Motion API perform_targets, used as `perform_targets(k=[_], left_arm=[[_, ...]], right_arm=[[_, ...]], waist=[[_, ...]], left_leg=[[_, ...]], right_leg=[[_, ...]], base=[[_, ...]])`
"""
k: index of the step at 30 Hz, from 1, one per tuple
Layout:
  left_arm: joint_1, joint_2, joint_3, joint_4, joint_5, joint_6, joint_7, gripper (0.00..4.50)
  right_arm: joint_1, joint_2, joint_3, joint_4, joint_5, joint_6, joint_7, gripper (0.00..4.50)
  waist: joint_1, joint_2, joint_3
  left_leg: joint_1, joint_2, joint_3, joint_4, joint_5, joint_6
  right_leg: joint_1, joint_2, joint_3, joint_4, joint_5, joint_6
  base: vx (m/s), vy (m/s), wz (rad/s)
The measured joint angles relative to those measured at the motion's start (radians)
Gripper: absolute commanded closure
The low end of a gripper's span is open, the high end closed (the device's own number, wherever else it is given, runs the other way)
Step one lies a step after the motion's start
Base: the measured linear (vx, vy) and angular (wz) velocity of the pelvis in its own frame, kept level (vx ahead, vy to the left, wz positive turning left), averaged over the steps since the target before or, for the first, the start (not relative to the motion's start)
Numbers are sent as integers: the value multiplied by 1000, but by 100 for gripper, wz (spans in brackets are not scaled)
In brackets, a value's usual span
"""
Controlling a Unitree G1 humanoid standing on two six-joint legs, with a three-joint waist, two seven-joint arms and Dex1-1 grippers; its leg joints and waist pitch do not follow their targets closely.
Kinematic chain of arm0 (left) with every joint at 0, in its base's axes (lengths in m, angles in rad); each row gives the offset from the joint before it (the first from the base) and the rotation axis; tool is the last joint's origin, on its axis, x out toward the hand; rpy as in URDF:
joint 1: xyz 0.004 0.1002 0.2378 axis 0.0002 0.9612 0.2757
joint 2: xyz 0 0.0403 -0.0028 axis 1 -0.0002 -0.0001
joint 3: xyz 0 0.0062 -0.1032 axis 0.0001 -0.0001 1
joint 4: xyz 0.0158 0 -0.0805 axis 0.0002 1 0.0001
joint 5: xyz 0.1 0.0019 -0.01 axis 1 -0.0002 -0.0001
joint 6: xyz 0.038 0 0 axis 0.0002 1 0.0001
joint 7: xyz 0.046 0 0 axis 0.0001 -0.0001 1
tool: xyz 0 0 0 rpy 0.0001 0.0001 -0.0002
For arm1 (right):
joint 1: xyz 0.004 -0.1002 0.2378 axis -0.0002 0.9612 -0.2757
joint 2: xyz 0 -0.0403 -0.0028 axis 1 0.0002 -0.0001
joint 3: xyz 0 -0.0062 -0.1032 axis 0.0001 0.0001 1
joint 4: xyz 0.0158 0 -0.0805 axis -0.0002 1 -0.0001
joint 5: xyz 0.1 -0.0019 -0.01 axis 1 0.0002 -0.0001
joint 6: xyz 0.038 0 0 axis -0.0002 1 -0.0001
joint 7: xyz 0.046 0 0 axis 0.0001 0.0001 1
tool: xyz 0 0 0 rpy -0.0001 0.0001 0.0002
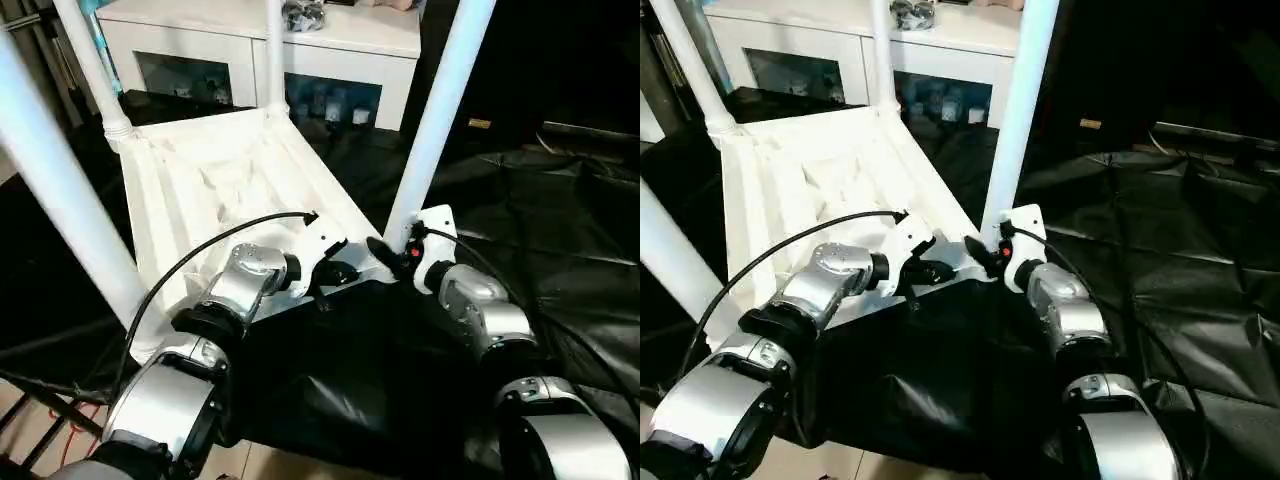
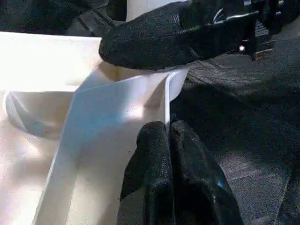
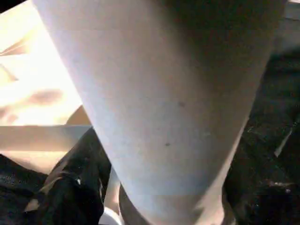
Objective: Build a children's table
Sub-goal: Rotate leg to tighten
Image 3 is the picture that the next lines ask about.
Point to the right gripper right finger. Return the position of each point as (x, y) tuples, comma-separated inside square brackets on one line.
[(257, 201)]

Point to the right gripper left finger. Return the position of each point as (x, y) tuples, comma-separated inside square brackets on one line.
[(70, 194)]

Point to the white plastic table top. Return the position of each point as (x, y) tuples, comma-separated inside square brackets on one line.
[(35, 70)]

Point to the white plastic table leg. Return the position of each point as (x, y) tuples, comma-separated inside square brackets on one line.
[(164, 93)]

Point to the black plastic mat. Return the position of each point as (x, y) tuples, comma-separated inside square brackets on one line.
[(276, 105)]

